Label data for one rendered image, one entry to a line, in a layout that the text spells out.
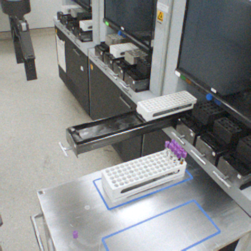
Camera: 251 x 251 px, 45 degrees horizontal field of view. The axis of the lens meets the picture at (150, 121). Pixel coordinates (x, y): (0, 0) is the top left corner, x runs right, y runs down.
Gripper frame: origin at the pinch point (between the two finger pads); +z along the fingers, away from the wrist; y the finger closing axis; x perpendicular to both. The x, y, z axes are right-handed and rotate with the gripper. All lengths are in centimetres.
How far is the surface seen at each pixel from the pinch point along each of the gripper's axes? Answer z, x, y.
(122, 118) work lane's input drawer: 40, 42, -14
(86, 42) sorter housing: 47, 69, -127
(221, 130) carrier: 35, 73, 20
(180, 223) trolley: 39, 30, 49
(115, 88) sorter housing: 57, 66, -68
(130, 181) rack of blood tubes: 33.4, 22.2, 29.7
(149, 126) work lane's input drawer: 41, 51, -3
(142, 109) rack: 35, 50, -10
